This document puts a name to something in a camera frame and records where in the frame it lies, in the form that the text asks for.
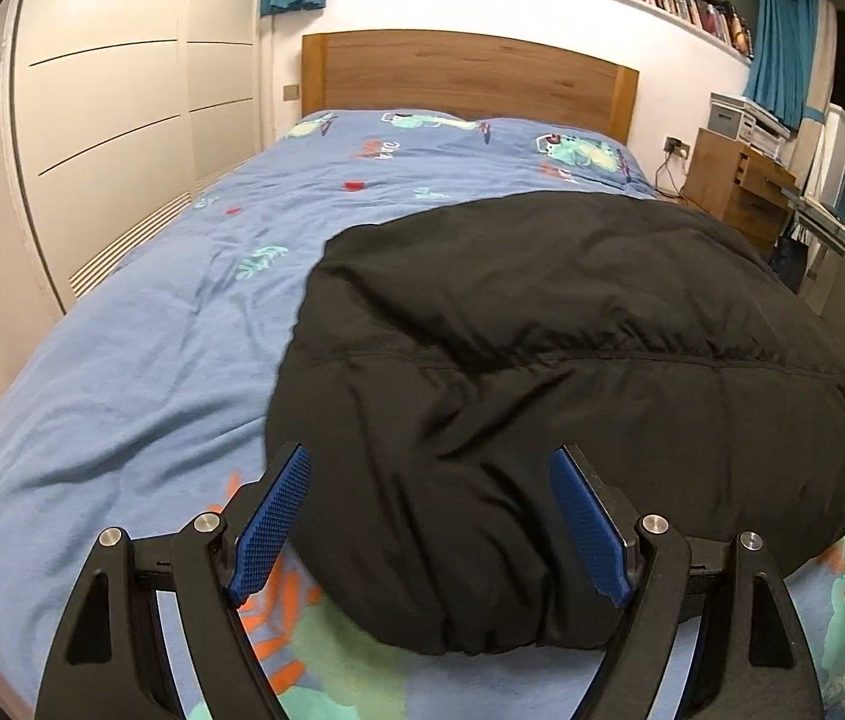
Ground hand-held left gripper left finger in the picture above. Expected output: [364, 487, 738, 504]
[34, 441, 312, 720]

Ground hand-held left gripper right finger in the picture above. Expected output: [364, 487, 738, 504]
[549, 444, 822, 720]

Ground black puffer jacket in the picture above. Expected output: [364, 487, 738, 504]
[264, 191, 845, 657]

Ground blue printed bedspread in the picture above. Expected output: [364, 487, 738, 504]
[0, 109, 845, 720]

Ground dark bag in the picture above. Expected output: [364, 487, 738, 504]
[773, 232, 813, 290]

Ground wooden nightstand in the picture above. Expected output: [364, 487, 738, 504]
[681, 127, 798, 256]

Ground grey electronic keyboard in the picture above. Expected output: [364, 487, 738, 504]
[786, 187, 845, 248]

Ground grey printer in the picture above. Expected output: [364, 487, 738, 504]
[707, 92, 794, 155]

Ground white wardrobe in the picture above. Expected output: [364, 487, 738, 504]
[0, 0, 266, 316]

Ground wooden headboard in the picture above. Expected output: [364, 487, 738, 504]
[300, 30, 640, 145]

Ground long teal curtain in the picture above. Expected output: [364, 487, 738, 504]
[743, 0, 820, 130]

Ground black power cable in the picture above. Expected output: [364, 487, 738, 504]
[654, 154, 685, 200]

